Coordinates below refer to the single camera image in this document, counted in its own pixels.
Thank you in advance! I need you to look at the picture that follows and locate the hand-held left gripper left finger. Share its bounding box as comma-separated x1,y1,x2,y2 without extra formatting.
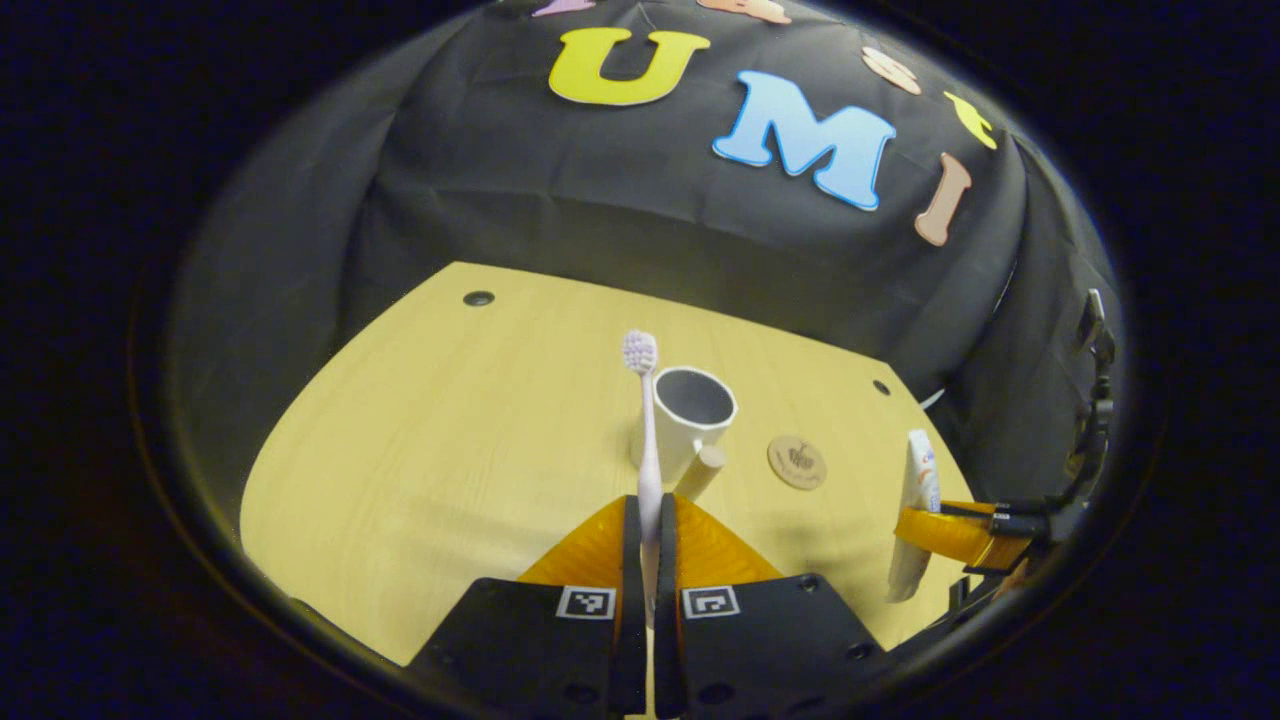
405,493,648,720

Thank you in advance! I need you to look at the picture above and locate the white toothpaste tube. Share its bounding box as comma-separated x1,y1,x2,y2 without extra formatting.
886,429,942,604

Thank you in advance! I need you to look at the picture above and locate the black backdrop cloth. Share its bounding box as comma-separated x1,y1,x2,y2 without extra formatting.
170,0,1126,521

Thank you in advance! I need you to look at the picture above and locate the pink toothbrush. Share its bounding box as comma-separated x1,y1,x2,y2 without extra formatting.
621,330,667,720

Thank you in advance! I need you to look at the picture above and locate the white cup with wooden handle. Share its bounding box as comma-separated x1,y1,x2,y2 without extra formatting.
630,367,739,503

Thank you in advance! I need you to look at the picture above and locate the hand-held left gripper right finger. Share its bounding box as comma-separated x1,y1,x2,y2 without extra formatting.
655,493,891,720

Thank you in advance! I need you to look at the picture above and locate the round wooden coaster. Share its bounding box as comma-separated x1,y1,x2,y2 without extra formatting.
767,435,829,491

